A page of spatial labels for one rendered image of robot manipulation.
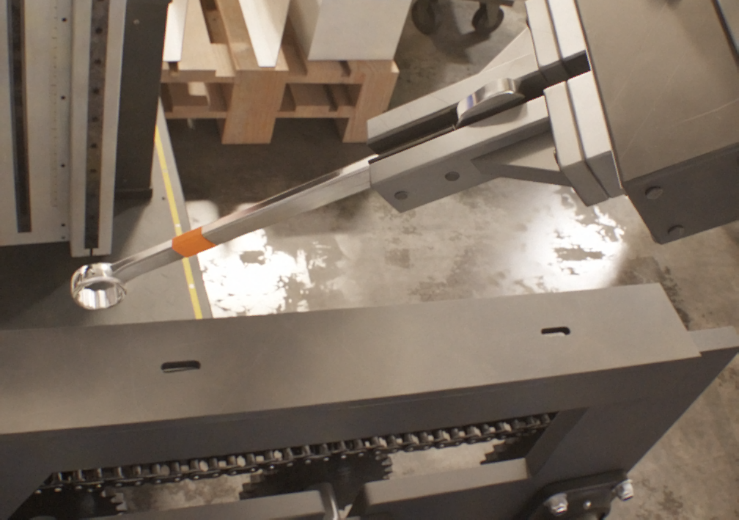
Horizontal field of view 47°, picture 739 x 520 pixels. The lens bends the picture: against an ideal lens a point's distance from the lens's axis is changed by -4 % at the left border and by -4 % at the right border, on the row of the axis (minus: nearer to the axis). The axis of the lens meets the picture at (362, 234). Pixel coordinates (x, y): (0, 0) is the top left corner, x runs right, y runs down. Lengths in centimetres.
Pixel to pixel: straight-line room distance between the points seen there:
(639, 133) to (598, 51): 4
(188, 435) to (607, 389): 38
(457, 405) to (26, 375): 35
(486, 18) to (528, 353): 269
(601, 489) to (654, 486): 125
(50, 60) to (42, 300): 49
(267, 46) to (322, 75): 17
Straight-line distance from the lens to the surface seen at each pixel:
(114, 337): 70
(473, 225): 262
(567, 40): 36
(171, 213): 196
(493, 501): 102
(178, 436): 69
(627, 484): 108
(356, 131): 271
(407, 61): 315
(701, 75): 32
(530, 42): 38
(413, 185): 37
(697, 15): 34
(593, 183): 34
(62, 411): 66
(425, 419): 76
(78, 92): 157
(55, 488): 89
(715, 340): 91
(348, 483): 101
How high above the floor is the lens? 173
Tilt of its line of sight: 45 degrees down
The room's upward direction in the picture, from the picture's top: 19 degrees clockwise
